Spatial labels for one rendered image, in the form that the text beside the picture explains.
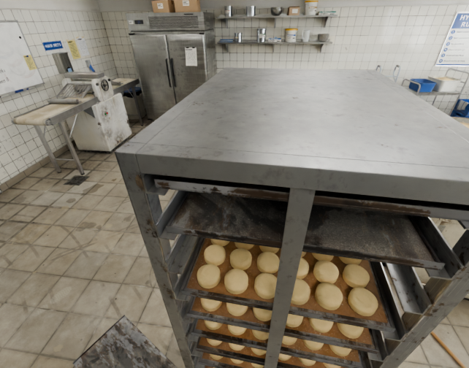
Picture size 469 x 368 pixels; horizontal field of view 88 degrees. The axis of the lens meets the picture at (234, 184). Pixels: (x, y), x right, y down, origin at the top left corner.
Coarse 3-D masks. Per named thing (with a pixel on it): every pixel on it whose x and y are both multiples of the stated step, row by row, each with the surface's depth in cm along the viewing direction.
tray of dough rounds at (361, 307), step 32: (224, 256) 55; (256, 256) 57; (320, 256) 55; (192, 288) 50; (224, 288) 50; (256, 288) 48; (320, 288) 48; (352, 288) 50; (352, 320) 44; (384, 320) 45
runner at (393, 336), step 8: (376, 264) 54; (376, 272) 53; (384, 272) 50; (384, 280) 50; (384, 288) 49; (384, 296) 49; (392, 296) 46; (392, 304) 46; (392, 312) 45; (392, 320) 45; (400, 320) 42; (400, 328) 42; (384, 336) 43; (392, 336) 43; (400, 336) 42
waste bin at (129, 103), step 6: (126, 90) 543; (138, 90) 544; (126, 96) 538; (138, 96) 550; (126, 102) 548; (132, 102) 549; (138, 102) 557; (126, 108) 558; (132, 108) 556; (144, 108) 582; (132, 114) 563; (144, 114) 587
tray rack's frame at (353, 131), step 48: (192, 96) 52; (240, 96) 52; (288, 96) 51; (336, 96) 51; (384, 96) 50; (144, 144) 32; (192, 144) 32; (240, 144) 32; (288, 144) 32; (336, 144) 32; (384, 144) 32; (432, 144) 31; (144, 192) 34; (384, 192) 27; (432, 192) 26; (144, 240) 40; (288, 240) 35; (288, 288) 41; (432, 288) 36
